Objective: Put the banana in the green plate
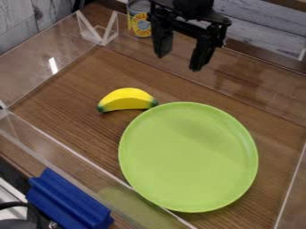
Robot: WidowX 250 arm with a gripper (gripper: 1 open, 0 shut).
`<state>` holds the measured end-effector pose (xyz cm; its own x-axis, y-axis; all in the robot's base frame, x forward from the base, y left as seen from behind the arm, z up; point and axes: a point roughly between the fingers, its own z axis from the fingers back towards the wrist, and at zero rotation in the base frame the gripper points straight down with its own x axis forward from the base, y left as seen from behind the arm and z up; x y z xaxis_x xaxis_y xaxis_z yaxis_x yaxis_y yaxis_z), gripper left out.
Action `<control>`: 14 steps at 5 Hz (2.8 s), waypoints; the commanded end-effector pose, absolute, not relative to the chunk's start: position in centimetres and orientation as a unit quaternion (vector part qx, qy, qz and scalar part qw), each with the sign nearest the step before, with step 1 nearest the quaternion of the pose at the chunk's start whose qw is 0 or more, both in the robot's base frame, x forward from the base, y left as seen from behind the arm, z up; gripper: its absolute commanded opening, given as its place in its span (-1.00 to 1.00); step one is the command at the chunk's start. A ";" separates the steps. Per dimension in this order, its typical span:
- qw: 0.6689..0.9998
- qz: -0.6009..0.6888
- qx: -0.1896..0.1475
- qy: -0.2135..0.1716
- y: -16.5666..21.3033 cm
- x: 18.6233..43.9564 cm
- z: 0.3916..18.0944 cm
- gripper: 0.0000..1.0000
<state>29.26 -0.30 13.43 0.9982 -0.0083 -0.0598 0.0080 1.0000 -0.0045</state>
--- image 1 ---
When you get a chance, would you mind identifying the clear acrylic front wall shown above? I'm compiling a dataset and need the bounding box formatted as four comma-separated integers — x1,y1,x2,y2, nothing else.
0,103,196,229

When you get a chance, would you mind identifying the black cable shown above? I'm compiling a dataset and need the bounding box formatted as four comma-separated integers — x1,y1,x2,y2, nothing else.
0,201,43,227

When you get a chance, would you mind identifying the yellow labelled tin can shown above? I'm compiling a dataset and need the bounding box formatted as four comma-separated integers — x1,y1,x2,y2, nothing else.
127,0,152,38

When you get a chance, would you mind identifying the blue plastic block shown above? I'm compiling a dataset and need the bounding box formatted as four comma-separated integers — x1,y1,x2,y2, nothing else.
27,168,114,229

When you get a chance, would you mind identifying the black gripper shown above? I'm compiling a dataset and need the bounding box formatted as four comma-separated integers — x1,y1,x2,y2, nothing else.
148,0,233,72

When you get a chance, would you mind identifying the green plate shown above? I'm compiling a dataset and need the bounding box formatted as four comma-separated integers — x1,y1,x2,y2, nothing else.
119,102,258,213

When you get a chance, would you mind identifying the yellow toy banana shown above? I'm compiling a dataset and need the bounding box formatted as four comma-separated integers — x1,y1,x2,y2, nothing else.
96,88,158,113

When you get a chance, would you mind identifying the clear acrylic corner bracket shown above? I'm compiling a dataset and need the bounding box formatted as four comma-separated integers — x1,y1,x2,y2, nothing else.
76,11,119,47

